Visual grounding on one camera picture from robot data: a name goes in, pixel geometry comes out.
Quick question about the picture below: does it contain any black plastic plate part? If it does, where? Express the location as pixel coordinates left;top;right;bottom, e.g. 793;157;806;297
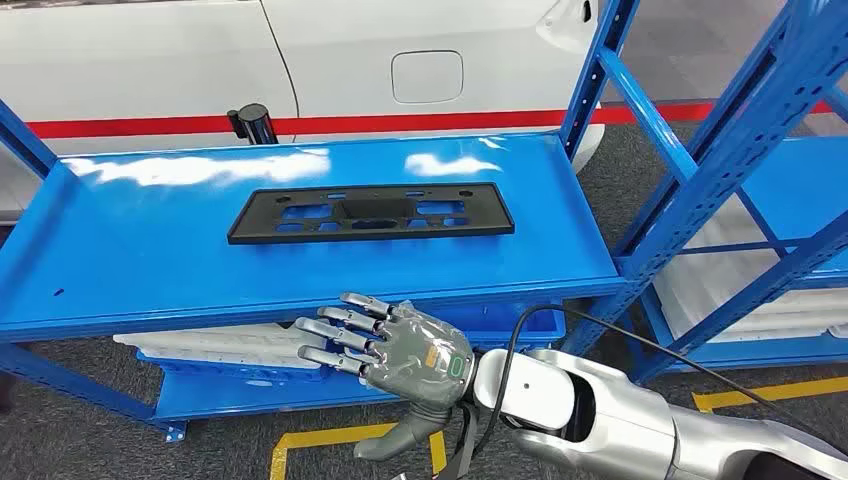
227;182;516;246

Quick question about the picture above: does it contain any blue steel shelf rack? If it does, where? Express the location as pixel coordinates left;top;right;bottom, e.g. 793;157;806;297
0;0;848;444
632;82;848;387

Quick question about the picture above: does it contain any red barrier belt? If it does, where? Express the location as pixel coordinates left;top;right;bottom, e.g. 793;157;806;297
25;99;835;142

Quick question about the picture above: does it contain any flat blue plastic tray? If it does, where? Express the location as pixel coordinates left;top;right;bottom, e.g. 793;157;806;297
135;351;336;387

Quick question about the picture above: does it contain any white plastic crate stack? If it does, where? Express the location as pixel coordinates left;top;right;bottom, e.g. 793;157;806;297
652;192;848;344

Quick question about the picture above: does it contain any white car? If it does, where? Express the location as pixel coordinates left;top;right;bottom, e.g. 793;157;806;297
0;0;607;227

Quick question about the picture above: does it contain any yellow floor tape square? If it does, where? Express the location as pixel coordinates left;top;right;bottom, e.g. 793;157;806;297
692;376;848;413

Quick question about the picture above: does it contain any black stanchion post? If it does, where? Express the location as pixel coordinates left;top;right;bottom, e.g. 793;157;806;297
227;103;280;146

